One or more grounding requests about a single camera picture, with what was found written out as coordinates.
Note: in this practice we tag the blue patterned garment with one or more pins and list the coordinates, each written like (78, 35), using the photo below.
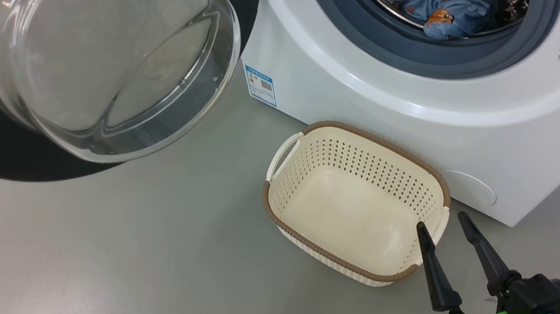
(459, 12)

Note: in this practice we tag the cream laundry basket brown rim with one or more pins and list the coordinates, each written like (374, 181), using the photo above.
(349, 210)

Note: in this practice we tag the white front-load washing machine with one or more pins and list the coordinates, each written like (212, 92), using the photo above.
(375, 104)

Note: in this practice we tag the grey rubber door gasket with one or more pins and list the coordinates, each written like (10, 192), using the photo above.
(435, 64)

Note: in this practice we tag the steel washing machine drum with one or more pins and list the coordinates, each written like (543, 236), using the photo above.
(514, 9)

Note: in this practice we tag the round white filter cover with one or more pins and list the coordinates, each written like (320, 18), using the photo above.
(470, 188)

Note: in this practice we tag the blue energy label sticker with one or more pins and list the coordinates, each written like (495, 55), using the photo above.
(260, 86)

